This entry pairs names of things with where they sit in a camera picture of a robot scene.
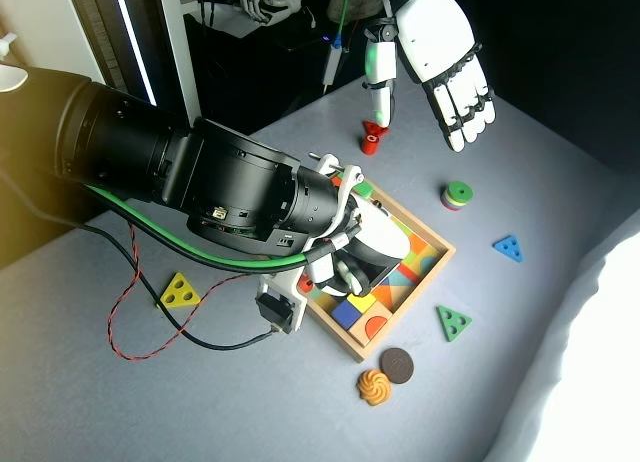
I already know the red black twisted wire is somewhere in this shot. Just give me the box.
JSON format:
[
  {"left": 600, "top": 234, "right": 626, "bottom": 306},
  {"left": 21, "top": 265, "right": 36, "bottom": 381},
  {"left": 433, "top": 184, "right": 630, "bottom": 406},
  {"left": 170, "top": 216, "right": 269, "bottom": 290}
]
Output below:
[{"left": 106, "top": 223, "right": 261, "bottom": 362}]

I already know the green triangle with holes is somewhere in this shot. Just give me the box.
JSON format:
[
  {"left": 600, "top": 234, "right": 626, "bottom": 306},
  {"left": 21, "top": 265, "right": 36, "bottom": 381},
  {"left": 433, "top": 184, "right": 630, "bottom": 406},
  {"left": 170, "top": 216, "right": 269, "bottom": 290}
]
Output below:
[{"left": 435, "top": 305, "right": 474, "bottom": 343}]

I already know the blue triangle with holes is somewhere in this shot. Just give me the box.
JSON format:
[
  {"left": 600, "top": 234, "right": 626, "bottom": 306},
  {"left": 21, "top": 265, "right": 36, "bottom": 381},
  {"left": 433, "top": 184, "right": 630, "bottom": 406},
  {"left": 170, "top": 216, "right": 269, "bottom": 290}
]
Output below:
[{"left": 492, "top": 234, "right": 525, "bottom": 263}]

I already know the white adapter dongle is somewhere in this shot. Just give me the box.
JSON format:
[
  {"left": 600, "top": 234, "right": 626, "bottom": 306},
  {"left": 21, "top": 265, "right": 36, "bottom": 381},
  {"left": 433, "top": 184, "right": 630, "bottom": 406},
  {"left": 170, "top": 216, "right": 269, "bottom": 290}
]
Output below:
[{"left": 322, "top": 44, "right": 347, "bottom": 96}]

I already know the yellow triangle with holes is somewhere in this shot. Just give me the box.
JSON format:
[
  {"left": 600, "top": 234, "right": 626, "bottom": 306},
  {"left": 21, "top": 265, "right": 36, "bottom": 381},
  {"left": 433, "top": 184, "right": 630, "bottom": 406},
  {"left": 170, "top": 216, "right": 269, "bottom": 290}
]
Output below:
[{"left": 159, "top": 271, "right": 202, "bottom": 311}]

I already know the black cable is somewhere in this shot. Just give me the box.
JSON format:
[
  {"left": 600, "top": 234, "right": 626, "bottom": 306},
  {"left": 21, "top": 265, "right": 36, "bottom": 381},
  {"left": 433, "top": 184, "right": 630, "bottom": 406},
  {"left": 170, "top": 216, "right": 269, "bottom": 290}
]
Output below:
[{"left": 0, "top": 166, "right": 276, "bottom": 352}]

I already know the stack of coloured rings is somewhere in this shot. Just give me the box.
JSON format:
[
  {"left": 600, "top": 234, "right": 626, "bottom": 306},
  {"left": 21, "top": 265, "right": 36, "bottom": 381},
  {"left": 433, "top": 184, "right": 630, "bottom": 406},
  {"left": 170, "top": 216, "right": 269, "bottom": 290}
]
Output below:
[{"left": 440, "top": 180, "right": 474, "bottom": 212}]

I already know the plain blue cube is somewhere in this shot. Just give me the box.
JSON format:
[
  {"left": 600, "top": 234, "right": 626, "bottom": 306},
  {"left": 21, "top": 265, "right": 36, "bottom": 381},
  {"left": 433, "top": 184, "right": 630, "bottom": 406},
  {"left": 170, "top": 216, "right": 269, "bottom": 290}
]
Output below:
[{"left": 329, "top": 299, "right": 364, "bottom": 331}]

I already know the white cabinet panel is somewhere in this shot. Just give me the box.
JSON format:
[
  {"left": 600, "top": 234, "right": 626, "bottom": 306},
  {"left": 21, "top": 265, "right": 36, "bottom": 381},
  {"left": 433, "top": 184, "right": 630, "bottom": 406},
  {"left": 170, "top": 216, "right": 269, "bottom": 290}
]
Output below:
[{"left": 0, "top": 0, "right": 109, "bottom": 86}]

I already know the wooden block tray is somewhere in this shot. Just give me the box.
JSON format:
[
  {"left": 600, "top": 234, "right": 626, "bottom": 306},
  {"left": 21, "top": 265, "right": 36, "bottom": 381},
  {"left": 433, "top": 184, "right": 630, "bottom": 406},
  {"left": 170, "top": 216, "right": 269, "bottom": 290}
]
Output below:
[{"left": 297, "top": 179, "right": 457, "bottom": 364}]

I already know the white upright post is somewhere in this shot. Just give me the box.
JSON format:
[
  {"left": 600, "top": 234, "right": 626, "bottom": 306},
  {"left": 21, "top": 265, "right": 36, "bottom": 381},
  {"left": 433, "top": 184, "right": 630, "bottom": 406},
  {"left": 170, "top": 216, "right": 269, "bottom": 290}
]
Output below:
[{"left": 157, "top": 0, "right": 202, "bottom": 128}]

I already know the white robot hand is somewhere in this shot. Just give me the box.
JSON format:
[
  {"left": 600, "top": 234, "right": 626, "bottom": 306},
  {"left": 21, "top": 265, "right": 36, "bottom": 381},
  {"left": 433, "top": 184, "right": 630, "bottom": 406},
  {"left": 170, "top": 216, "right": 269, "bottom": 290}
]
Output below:
[
  {"left": 362, "top": 0, "right": 498, "bottom": 154},
  {"left": 305, "top": 196, "right": 413, "bottom": 298}
]

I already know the round chocolate biscuit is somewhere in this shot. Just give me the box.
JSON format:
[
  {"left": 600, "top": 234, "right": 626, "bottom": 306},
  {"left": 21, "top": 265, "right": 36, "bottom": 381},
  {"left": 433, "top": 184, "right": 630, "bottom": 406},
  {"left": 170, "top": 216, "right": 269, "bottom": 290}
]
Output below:
[{"left": 378, "top": 347, "right": 415, "bottom": 386}]

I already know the grey table cloth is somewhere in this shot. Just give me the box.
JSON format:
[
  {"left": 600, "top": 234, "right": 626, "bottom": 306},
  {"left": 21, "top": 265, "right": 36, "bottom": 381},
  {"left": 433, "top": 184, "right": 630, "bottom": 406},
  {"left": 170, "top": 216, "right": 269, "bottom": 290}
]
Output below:
[{"left": 0, "top": 74, "right": 640, "bottom": 462}]

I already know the plain yellow cube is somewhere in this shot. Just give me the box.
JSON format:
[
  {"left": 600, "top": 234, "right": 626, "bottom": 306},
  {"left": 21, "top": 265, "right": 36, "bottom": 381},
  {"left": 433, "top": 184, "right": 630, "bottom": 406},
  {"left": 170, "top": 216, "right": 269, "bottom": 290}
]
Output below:
[{"left": 347, "top": 291, "right": 377, "bottom": 313}]

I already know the thick green cable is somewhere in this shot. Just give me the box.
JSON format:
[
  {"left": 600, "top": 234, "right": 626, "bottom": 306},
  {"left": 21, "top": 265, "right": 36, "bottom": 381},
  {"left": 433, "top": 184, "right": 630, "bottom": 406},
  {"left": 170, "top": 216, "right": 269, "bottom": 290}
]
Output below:
[{"left": 82, "top": 181, "right": 346, "bottom": 274}]

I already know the thin green cable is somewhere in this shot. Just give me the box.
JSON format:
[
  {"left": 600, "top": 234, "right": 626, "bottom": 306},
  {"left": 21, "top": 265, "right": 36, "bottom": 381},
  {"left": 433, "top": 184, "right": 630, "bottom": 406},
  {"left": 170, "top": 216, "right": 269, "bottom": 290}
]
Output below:
[{"left": 333, "top": 0, "right": 352, "bottom": 48}]

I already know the beige fabric bundle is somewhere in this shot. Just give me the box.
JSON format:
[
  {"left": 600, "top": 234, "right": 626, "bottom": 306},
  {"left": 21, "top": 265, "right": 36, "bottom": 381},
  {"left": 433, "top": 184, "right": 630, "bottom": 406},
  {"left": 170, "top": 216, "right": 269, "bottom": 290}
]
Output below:
[{"left": 327, "top": 0, "right": 381, "bottom": 23}]

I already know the golden swirl cookie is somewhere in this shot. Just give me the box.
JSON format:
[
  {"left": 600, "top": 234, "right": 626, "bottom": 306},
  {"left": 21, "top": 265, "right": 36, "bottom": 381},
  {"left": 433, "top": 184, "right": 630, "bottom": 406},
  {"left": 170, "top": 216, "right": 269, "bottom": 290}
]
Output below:
[{"left": 356, "top": 369, "right": 392, "bottom": 407}]

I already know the black panel with light strip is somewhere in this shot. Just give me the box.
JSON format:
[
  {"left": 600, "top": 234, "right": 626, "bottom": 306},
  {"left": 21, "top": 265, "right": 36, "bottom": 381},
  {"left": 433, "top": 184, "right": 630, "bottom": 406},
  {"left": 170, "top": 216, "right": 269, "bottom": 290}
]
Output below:
[{"left": 64, "top": 0, "right": 169, "bottom": 108}]

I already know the spare white robot hand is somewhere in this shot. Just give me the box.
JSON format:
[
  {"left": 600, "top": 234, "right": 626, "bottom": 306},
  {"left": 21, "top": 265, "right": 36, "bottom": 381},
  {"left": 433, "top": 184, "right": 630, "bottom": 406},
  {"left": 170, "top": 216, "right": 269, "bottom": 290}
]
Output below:
[{"left": 238, "top": 0, "right": 304, "bottom": 28}]

